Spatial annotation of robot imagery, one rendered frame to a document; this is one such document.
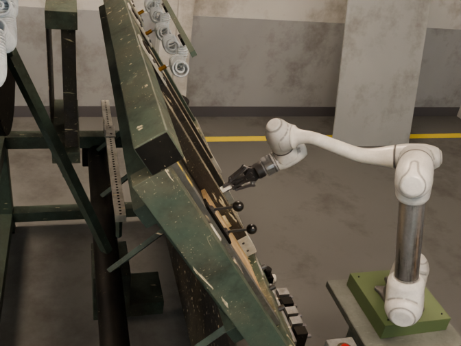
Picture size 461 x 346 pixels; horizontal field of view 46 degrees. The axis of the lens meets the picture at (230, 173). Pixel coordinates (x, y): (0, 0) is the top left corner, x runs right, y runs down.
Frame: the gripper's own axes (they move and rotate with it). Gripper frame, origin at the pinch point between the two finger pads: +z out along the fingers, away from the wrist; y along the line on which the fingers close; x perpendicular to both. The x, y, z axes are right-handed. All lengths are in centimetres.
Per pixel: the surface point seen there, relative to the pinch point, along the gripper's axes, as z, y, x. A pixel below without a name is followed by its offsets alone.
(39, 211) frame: 135, -43, -135
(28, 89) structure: 50, 76, -21
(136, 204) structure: 18, 61, 68
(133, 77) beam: 3, 82, 36
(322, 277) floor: -22, -162, -65
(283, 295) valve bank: 0, -58, 22
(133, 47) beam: 1, 82, 12
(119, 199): 50, 4, -26
